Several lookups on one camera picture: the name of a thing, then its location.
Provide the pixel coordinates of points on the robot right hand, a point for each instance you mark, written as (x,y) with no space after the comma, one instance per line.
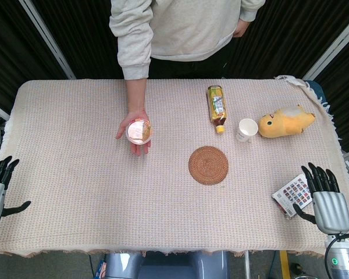
(331,209)

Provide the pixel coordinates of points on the person left hand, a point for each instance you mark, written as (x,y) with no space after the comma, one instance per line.
(240,29)

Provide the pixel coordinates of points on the person right hand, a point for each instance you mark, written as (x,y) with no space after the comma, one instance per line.
(135,114)

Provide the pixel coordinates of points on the clear plastic fruit cup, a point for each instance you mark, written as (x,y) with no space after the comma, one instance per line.
(138,130)

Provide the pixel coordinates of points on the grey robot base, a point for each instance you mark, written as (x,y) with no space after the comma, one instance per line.
(168,266)

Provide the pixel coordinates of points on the person right forearm grey sleeve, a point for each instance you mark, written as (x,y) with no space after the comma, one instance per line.
(135,67)

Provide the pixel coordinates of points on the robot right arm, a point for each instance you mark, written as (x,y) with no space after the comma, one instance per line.
(341,258)

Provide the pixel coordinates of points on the printed card box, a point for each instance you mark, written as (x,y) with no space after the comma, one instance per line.
(292,194)

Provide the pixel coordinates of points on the person in grey sweatshirt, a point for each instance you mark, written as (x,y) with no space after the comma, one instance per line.
(192,29)

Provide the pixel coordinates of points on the tea bottle yellow cap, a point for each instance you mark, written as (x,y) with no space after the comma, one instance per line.
(217,107)

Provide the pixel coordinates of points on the beige waffle tablecloth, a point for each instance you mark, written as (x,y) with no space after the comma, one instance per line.
(75,180)

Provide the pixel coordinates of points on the round woven rattan coaster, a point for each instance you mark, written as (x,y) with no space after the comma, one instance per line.
(208,164)

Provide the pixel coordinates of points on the yellow plush toy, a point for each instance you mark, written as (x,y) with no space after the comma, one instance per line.
(285,122)

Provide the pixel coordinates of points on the white paper cup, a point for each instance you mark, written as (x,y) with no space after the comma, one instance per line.
(247,129)

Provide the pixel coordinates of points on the blue printed package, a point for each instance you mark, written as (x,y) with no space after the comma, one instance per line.
(101,268)

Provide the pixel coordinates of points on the yellow post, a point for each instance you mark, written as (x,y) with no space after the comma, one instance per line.
(285,266)

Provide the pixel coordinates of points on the aluminium frame bar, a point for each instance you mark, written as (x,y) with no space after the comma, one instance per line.
(51,40)
(331,46)

